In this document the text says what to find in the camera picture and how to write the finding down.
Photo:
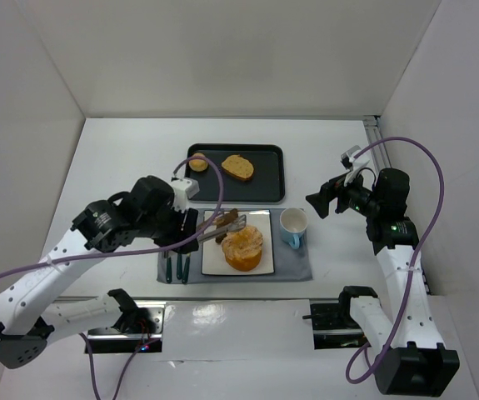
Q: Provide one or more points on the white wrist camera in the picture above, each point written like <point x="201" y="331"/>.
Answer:
<point x="353" y="162"/>
<point x="184" y="189"/>

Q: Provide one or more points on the small round bun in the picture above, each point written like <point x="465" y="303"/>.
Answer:
<point x="198" y="162"/>

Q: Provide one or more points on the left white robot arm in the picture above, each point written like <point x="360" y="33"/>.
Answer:
<point x="30" y="320"/>

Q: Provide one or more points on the gold spoon green handle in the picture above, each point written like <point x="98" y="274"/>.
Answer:
<point x="179" y="266"/>

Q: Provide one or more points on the silver metal tongs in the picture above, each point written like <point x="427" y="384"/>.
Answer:
<point x="232" y="227"/>

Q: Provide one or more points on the aluminium frame post right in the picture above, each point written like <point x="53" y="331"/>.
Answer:
<point x="379" y="153"/>

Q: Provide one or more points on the brown chocolate croissant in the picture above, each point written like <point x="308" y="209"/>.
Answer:
<point x="223" y="220"/>

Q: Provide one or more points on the sliced loaf cake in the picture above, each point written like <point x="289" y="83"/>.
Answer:
<point x="238" y="167"/>

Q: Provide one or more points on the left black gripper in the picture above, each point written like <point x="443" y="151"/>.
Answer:
<point x="187" y="229"/>

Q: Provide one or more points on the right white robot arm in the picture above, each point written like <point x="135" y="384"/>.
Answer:
<point x="411" y="356"/>

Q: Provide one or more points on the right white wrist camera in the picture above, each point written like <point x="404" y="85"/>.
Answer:
<point x="353" y="162"/>

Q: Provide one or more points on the gold fork green handle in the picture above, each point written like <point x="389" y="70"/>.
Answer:
<point x="168" y="266"/>

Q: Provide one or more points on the blue white mug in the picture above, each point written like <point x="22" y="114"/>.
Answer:
<point x="293" y="223"/>

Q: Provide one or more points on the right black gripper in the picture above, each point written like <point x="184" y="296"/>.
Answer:
<point x="331" y="193"/>

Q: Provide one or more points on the gold knife green handle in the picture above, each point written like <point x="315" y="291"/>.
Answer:
<point x="186" y="269"/>

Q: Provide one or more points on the large sugared round bread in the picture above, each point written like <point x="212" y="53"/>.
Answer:
<point x="243" y="249"/>

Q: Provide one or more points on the white square plate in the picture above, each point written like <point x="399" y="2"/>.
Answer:
<point x="213" y="259"/>

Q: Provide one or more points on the black baking tray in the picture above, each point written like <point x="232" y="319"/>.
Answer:
<point x="267" y="184"/>

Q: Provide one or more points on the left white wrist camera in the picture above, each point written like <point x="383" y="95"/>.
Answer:
<point x="184" y="189"/>

